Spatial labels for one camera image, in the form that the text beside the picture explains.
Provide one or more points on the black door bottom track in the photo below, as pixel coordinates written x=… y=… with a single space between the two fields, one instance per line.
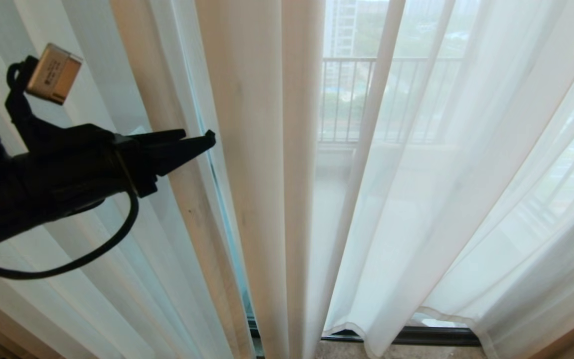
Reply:
x=431 y=336

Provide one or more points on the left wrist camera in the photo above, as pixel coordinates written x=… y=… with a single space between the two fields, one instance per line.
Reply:
x=54 y=74

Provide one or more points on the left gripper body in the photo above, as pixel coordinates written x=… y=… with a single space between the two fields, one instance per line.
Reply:
x=77 y=172

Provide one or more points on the high-rise building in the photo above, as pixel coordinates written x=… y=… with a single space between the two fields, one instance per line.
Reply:
x=341 y=27

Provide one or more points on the balcony railing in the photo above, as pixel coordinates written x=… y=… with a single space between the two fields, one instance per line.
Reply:
x=347 y=99

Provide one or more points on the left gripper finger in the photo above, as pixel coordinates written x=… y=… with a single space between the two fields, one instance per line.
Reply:
x=182 y=152
x=160 y=136

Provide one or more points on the white sheer curtain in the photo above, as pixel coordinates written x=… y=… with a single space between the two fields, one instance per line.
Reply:
x=466 y=199
x=262 y=149

